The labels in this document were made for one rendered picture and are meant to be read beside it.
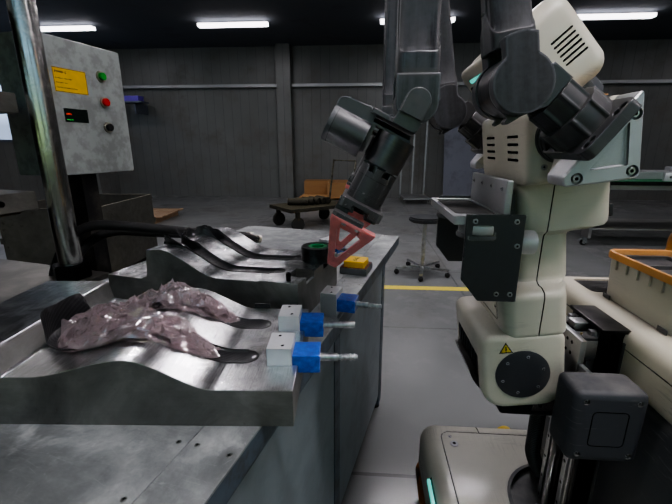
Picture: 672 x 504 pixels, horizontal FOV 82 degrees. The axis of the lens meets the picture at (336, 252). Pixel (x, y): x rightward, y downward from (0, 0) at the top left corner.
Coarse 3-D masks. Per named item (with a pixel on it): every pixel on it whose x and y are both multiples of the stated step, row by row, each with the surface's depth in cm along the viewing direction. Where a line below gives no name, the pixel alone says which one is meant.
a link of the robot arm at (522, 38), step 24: (504, 0) 48; (528, 0) 48; (504, 24) 49; (528, 24) 48; (480, 48) 54; (504, 48) 48; (528, 48) 47; (504, 72) 48; (528, 72) 48; (552, 72) 48; (504, 96) 49; (528, 96) 48
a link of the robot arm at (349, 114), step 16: (416, 96) 50; (336, 112) 53; (352, 112) 54; (368, 112) 54; (400, 112) 51; (416, 112) 50; (336, 128) 53; (352, 128) 53; (368, 128) 53; (400, 128) 55; (416, 128) 51; (336, 144) 55; (352, 144) 54
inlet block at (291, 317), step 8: (280, 312) 66; (288, 312) 66; (296, 312) 66; (304, 312) 69; (280, 320) 65; (288, 320) 65; (296, 320) 65; (304, 320) 66; (312, 320) 66; (320, 320) 66; (280, 328) 65; (288, 328) 65; (296, 328) 65; (304, 328) 66; (312, 328) 66; (320, 328) 66; (312, 336) 66; (320, 336) 66
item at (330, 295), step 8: (328, 288) 85; (336, 288) 85; (320, 296) 83; (328, 296) 82; (336, 296) 82; (344, 296) 84; (352, 296) 84; (320, 304) 84; (328, 304) 83; (336, 304) 82; (344, 304) 82; (352, 304) 82; (360, 304) 83; (368, 304) 83; (376, 304) 82; (328, 312) 83; (336, 312) 83; (352, 312) 82
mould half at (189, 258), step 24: (216, 240) 99; (240, 240) 105; (144, 264) 100; (168, 264) 86; (192, 264) 85; (240, 264) 93; (264, 264) 92; (288, 264) 90; (312, 264) 90; (120, 288) 93; (144, 288) 90; (216, 288) 84; (240, 288) 82; (264, 288) 80; (288, 288) 78; (312, 288) 86
